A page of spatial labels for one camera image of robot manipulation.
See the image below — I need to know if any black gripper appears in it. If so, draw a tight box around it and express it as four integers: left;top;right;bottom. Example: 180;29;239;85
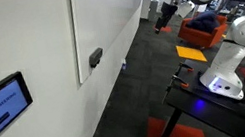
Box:
150;0;183;36

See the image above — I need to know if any orange armchair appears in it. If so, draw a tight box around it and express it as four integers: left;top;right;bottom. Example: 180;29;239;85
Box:
175;11;233;53

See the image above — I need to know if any dark blue cushion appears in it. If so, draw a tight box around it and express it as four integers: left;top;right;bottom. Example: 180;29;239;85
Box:
184;9;222;37

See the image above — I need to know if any large white whiteboard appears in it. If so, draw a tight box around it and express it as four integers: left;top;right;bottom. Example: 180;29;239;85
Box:
65;0;166;85

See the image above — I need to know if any black table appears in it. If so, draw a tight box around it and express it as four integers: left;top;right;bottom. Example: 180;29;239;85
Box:
144;49;245;137

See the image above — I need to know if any black clamp orange handle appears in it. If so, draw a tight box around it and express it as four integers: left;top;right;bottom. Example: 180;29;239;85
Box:
176;60;195;75
164;72;191;93

